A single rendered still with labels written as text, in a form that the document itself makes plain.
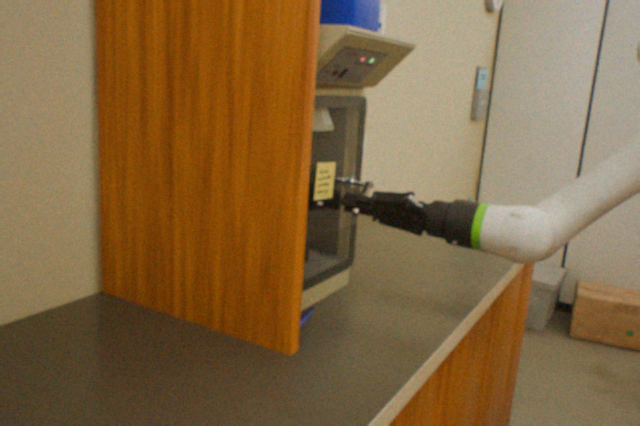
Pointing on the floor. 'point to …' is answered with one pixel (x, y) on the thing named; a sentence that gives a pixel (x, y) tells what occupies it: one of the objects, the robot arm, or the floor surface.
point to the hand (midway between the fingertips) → (358, 204)
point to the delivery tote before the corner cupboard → (543, 294)
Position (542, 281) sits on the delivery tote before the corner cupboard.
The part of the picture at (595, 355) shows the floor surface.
